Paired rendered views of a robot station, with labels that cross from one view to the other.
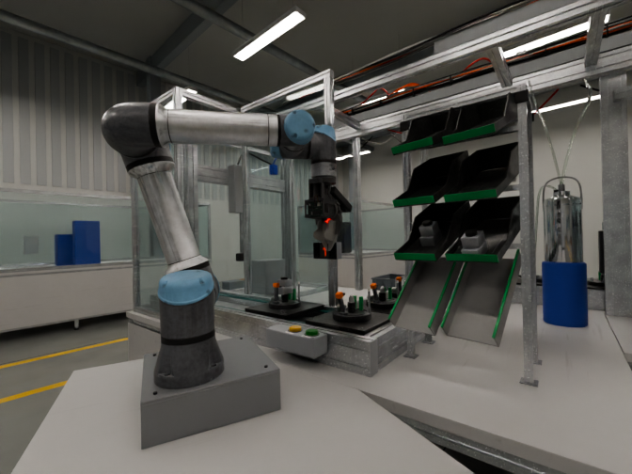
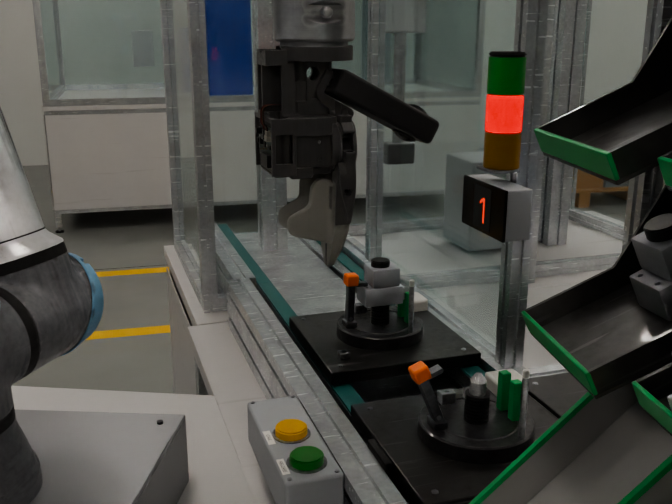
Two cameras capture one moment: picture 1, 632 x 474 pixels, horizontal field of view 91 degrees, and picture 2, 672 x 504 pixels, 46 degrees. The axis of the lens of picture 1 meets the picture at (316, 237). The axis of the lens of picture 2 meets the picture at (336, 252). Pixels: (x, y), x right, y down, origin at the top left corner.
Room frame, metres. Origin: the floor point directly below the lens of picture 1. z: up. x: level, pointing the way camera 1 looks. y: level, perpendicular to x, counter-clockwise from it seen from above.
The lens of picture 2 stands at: (0.32, -0.46, 1.45)
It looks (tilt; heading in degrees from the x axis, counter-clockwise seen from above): 16 degrees down; 34
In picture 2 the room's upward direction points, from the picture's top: straight up
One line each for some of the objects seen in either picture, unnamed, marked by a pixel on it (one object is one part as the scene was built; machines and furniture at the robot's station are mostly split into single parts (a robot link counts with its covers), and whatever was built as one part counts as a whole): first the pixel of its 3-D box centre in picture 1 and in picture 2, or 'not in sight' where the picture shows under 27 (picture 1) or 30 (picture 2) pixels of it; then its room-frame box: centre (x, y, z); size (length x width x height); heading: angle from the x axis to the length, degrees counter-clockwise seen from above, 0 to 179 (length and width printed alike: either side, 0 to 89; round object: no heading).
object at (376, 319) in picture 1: (351, 306); (477, 402); (1.13, -0.12, 1.01); 0.24 x 0.24 x 0.13; 52
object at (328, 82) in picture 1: (331, 192); (531, 17); (1.37, -0.07, 1.46); 0.03 x 0.03 x 1.00; 52
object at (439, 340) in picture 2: (285, 308); (379, 338); (1.35, 0.14, 0.96); 0.24 x 0.24 x 0.02; 52
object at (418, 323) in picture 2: (285, 304); (379, 327); (1.35, 0.14, 0.98); 0.14 x 0.14 x 0.02
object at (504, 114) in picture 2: not in sight; (504, 113); (1.35, -0.05, 1.34); 0.05 x 0.05 x 0.05
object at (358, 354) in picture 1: (269, 330); (299, 394); (1.19, 0.18, 0.91); 0.89 x 0.06 x 0.11; 52
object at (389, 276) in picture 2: (286, 284); (385, 280); (1.35, 0.13, 1.06); 0.08 x 0.04 x 0.07; 141
